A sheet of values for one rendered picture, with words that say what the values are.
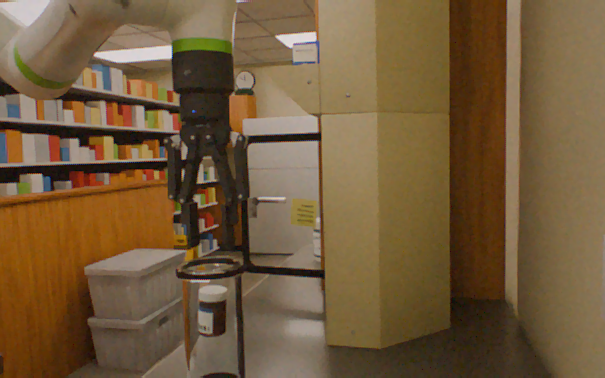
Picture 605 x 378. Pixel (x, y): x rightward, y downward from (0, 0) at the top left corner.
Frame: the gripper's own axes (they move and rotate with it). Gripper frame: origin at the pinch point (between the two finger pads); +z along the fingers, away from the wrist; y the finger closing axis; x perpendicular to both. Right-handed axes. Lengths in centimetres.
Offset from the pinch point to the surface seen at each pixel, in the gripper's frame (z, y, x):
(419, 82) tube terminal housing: -25, -31, -33
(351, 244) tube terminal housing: 7.3, -18.2, -25.3
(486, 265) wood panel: 20, -48, -62
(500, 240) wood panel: 13, -51, -62
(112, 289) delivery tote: 71, 155, -179
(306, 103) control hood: -20.9, -9.7, -25.3
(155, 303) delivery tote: 85, 138, -198
